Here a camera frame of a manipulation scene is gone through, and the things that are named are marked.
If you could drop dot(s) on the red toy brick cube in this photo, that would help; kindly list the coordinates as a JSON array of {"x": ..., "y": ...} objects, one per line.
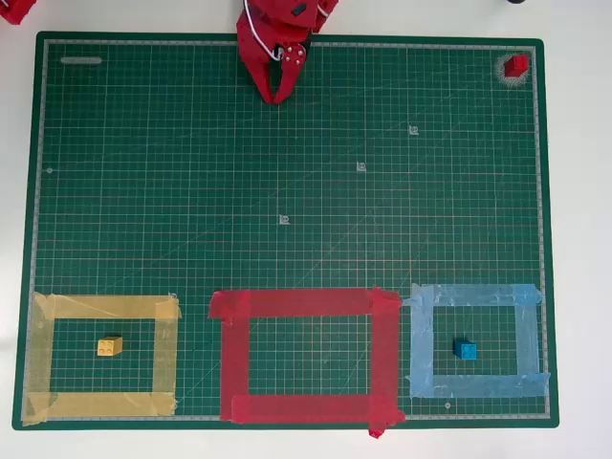
[{"x": 517, "y": 66}]

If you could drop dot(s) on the red leader arm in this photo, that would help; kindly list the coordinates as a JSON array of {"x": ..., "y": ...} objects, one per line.
[{"x": 16, "y": 9}]

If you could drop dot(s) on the red tape square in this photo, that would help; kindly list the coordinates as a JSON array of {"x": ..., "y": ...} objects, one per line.
[{"x": 306, "y": 301}]

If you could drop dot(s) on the yellow tape square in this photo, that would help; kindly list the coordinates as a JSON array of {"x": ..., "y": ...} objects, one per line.
[{"x": 105, "y": 306}]

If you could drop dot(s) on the blue tape square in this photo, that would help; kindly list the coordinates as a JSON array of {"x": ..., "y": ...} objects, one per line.
[{"x": 478, "y": 294}]

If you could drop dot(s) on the yellow toy brick cube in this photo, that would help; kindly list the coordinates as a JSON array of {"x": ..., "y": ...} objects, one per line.
[{"x": 109, "y": 346}]

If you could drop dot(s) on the blue toy brick cube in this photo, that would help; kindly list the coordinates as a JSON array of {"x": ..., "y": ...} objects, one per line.
[{"x": 465, "y": 350}]

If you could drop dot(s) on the green cutting mat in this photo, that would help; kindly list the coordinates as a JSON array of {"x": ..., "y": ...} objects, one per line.
[{"x": 191, "y": 191}]

